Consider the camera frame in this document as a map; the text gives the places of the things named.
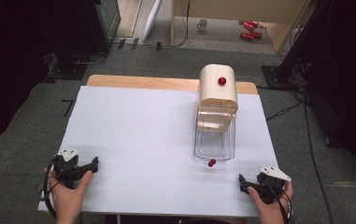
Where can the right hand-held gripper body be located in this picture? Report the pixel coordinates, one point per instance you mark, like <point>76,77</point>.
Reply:
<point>270,183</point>

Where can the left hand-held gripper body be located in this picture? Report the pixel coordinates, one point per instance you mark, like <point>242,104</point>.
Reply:
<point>67,166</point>

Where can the person's right hand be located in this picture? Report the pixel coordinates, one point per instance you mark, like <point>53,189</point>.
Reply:
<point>269,210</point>

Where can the person's left hand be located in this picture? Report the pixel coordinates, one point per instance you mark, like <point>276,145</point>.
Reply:
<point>67,194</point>

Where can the small red ball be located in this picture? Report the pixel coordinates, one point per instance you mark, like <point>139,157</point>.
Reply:
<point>210,164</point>

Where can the clear plastic container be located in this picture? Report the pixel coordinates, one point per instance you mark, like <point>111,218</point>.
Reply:
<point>214,144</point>

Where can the white table sheet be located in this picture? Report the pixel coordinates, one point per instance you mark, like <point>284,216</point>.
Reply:
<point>141,149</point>

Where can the cream container lid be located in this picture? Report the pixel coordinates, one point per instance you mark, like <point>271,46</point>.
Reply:
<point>216,93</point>

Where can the black stand base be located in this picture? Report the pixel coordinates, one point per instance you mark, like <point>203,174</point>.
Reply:
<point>68,67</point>

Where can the red round knob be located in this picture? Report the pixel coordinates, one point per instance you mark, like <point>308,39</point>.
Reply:
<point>222,81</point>

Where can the dark curtain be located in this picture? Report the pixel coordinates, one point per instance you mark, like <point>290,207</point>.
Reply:
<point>7,68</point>
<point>350,93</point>

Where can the black metal stand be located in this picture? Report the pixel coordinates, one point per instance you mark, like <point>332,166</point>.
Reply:
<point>286,67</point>

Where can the black tape strip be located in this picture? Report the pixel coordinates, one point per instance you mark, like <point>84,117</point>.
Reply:
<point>135,44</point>
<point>121,44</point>
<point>158,46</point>

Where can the black cabinet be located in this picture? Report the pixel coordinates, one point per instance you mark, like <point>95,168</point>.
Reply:
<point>102,23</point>

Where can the red can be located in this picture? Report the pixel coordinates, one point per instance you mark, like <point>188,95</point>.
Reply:
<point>251,35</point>
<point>249,25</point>

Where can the white board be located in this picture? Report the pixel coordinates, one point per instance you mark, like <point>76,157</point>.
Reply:
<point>152,20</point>

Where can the grey mug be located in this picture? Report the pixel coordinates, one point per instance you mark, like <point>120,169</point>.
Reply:
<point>202,25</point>

